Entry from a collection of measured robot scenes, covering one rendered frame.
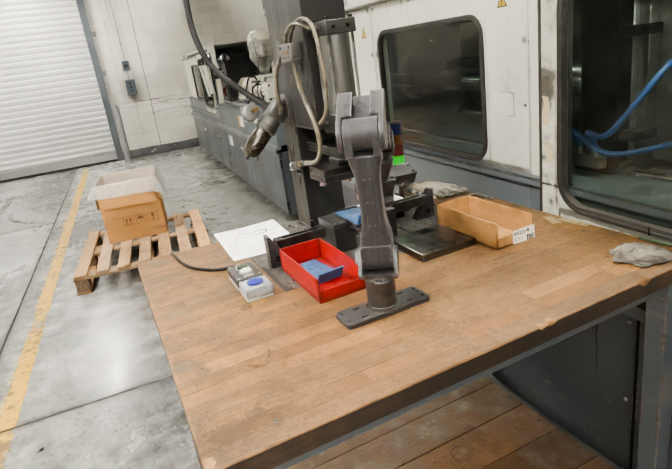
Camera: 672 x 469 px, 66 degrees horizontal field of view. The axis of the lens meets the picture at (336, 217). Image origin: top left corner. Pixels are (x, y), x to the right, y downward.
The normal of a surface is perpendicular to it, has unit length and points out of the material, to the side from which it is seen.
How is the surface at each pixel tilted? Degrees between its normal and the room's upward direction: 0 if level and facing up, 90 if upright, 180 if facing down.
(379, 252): 98
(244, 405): 0
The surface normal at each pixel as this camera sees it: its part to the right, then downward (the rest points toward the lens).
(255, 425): -0.13, -0.94
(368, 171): -0.14, 0.45
